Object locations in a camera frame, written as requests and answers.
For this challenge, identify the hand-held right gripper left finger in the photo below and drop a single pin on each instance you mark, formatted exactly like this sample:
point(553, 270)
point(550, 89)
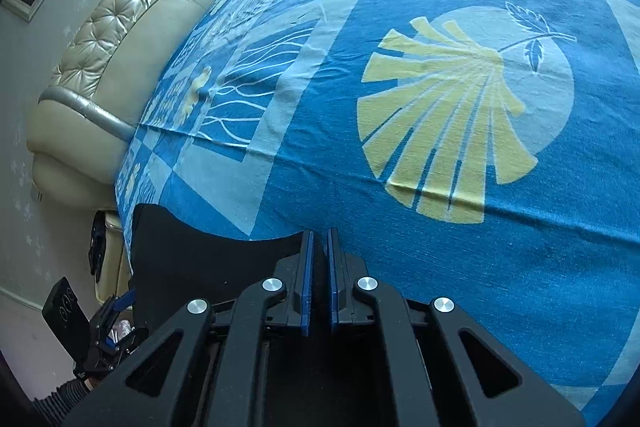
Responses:
point(306, 287)

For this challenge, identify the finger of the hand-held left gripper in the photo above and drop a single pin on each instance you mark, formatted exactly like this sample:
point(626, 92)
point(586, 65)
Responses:
point(97, 252)
point(120, 303)

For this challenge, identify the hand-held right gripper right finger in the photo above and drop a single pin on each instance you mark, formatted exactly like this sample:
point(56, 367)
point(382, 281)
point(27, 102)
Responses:
point(333, 287)

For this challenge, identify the black pants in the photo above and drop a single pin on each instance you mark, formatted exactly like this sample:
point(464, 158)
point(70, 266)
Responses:
point(200, 257)

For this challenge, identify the person's left forearm striped sleeve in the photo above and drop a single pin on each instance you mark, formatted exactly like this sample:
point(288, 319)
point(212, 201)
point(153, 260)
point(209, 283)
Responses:
point(57, 402)

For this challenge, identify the blue printed bedsheet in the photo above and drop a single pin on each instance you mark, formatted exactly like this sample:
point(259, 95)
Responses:
point(350, 157)

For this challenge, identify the cream tufted leather headboard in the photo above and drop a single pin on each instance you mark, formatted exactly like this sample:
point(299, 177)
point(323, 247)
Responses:
point(150, 17)

